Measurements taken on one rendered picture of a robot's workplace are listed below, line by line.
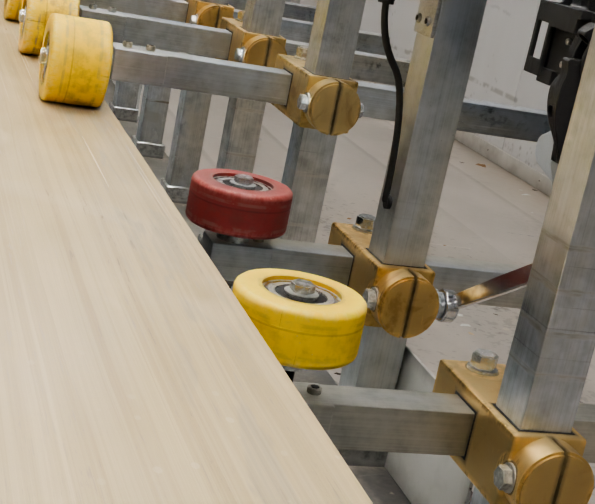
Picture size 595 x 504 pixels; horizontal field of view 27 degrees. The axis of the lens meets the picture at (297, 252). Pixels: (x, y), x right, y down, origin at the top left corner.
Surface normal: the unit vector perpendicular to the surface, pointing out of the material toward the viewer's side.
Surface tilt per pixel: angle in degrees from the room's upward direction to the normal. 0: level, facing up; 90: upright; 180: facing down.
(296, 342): 90
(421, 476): 90
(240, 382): 0
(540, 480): 90
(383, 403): 0
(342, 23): 90
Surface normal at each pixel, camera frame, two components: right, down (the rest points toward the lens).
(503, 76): -0.94, -0.11
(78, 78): 0.23, 0.49
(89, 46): 0.33, -0.17
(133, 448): 0.19, -0.94
